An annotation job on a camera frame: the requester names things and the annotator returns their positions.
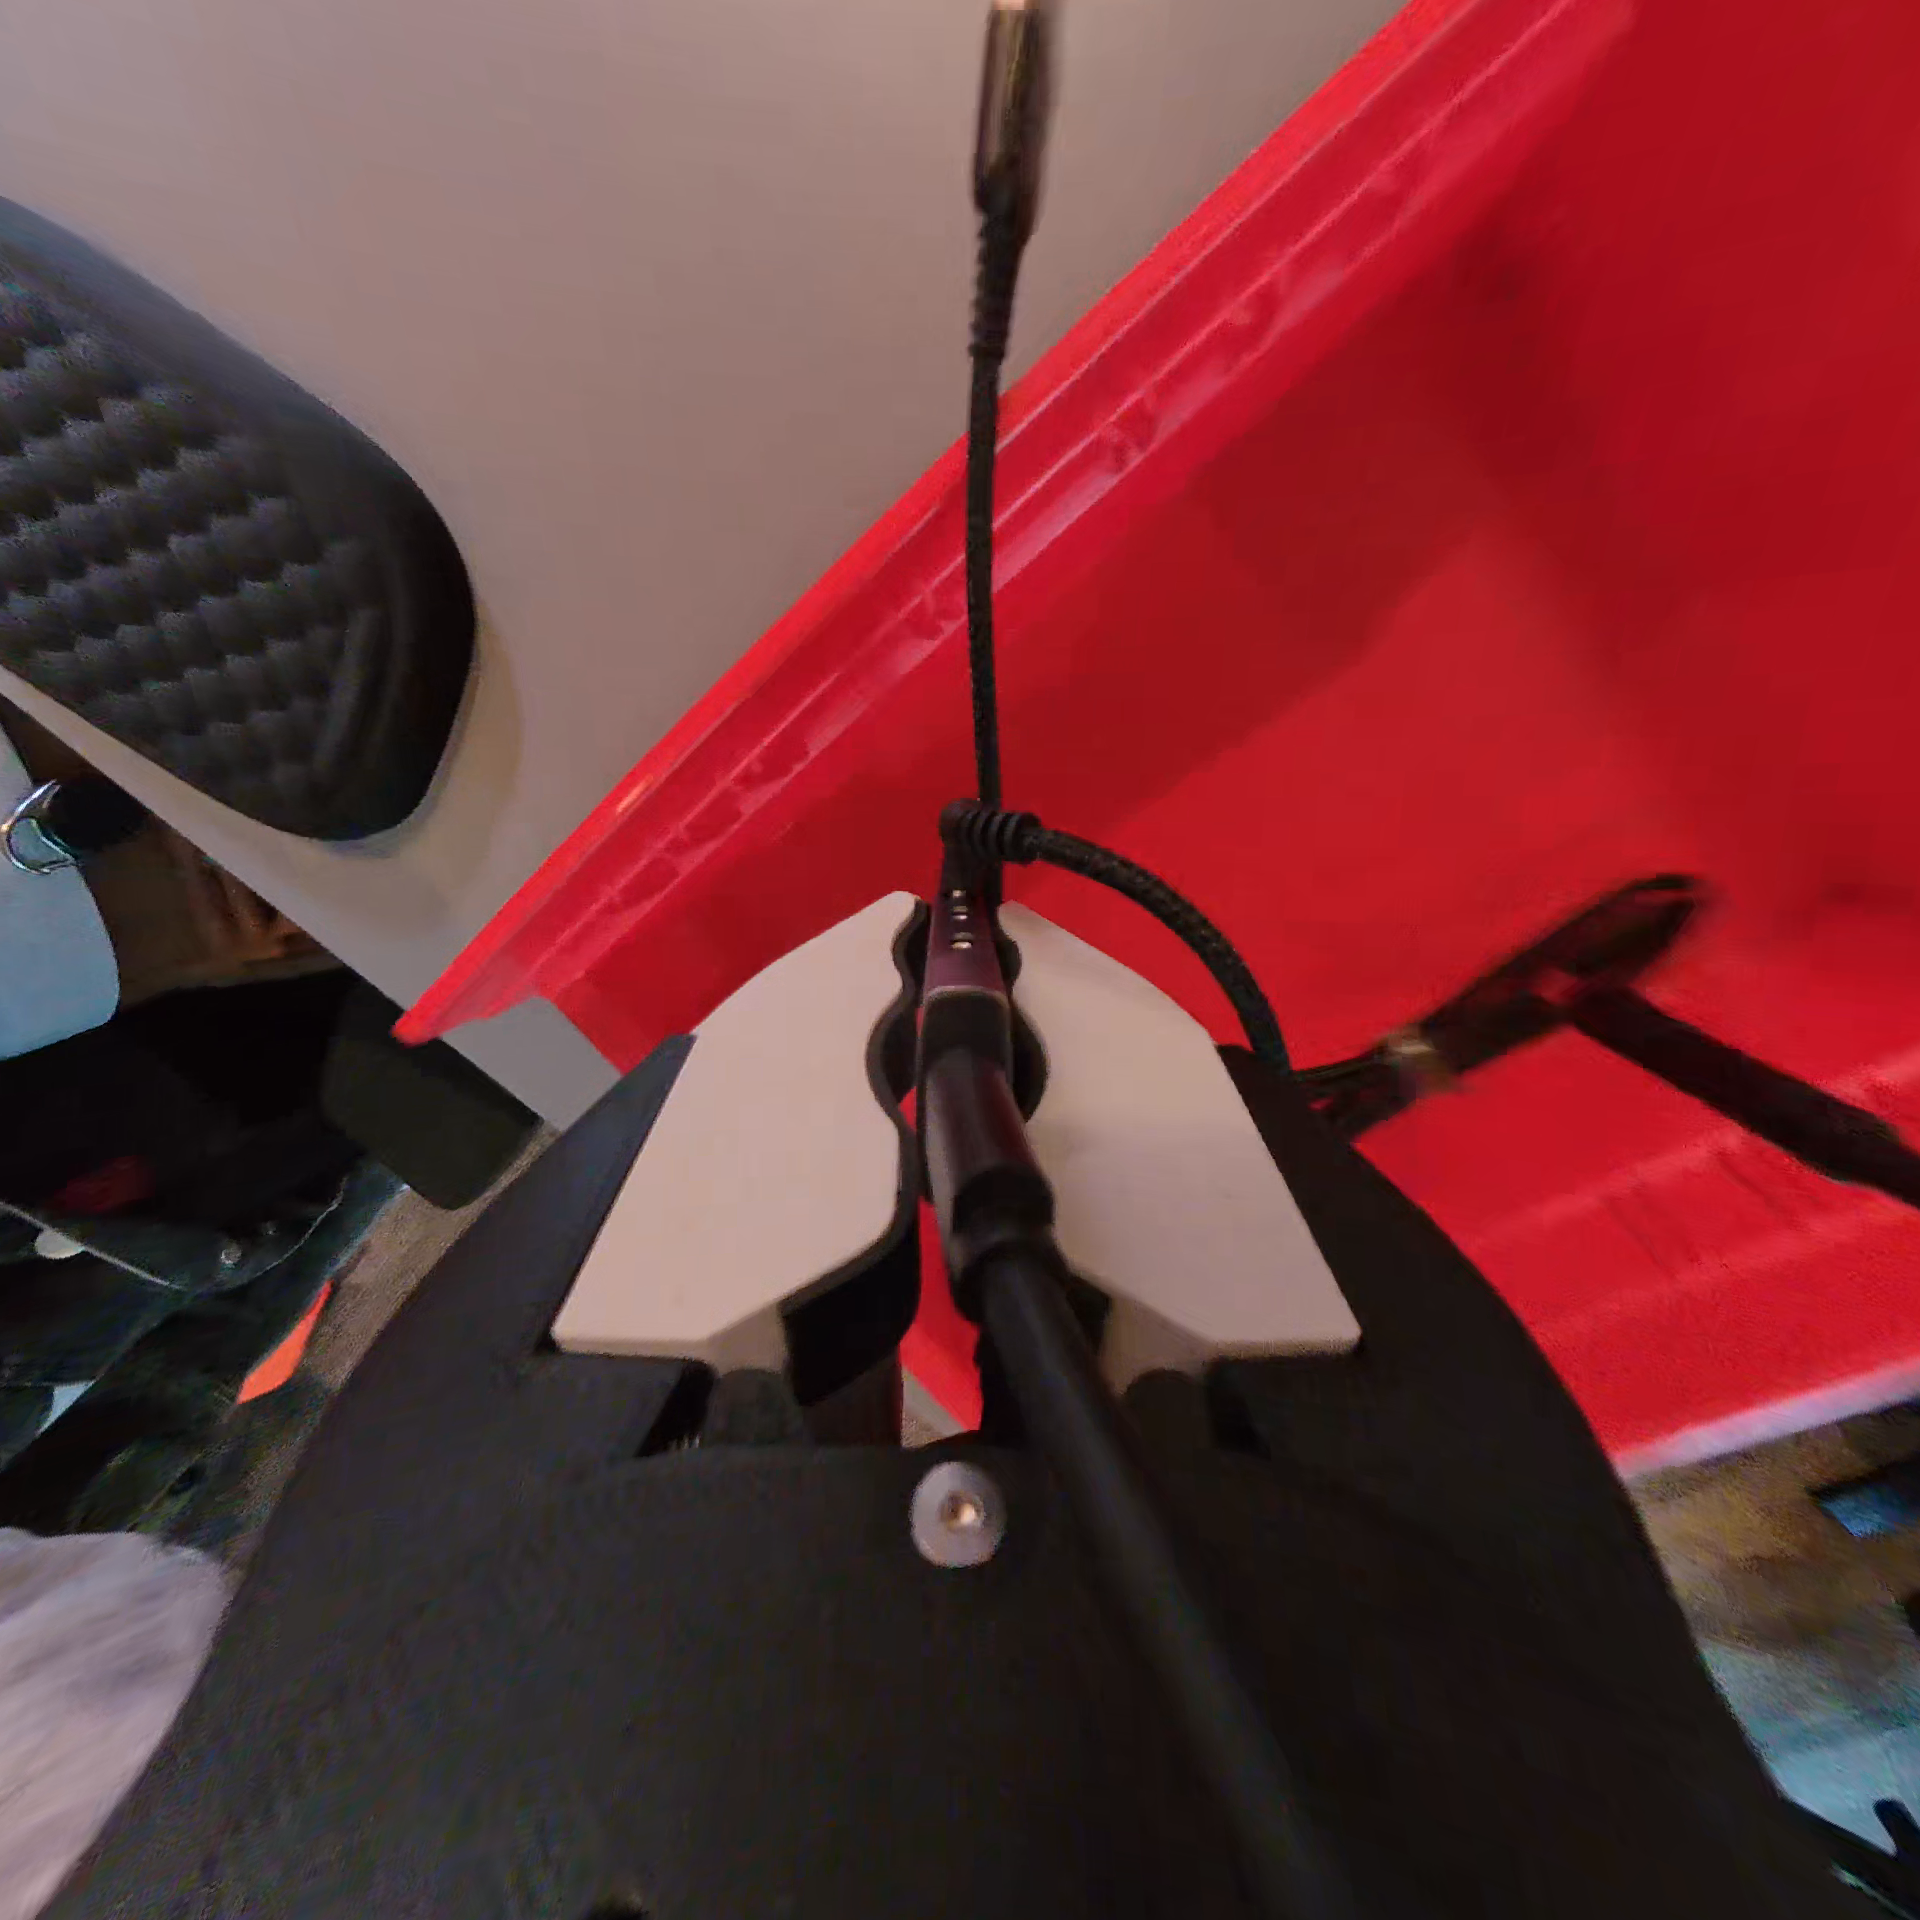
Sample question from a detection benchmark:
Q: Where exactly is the black textured pad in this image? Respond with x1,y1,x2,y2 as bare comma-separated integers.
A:
0,195,479,842

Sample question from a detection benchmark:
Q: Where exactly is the grey fleece jacket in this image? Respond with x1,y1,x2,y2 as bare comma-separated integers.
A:
0,1530,234,1920

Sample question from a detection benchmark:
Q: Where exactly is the dark grey usb hub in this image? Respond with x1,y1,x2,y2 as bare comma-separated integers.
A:
906,882,1360,1920

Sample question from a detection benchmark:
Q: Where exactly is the black braided usb-c cable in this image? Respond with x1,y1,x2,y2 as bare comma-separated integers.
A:
935,0,1299,1082

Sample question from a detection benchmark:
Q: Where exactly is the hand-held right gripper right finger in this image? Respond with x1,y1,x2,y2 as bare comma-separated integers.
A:
995,897,1362,1391

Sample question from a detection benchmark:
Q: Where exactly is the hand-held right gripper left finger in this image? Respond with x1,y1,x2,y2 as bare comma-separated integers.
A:
547,890,924,1412

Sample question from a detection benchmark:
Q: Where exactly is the orange tape piece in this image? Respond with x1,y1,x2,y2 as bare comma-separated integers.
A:
235,1282,336,1404

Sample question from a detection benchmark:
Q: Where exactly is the red plastic bin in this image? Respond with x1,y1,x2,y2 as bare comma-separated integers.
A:
395,0,1920,1481

